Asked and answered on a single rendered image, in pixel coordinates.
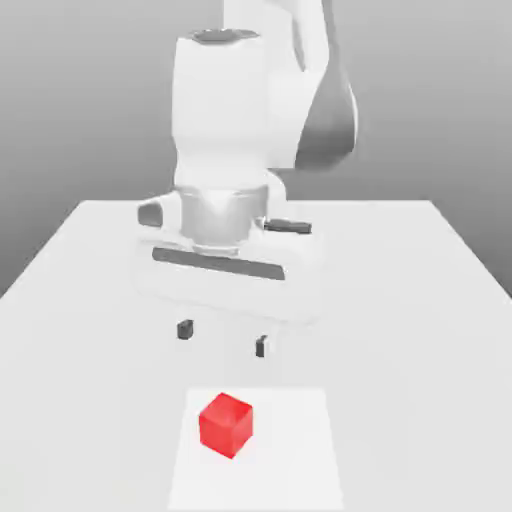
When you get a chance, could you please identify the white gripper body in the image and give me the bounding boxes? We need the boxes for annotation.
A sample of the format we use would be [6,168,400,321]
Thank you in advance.
[133,234,326,326]

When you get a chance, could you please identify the small red cube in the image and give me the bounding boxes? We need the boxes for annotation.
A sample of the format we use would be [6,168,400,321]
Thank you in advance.
[198,391,255,460]

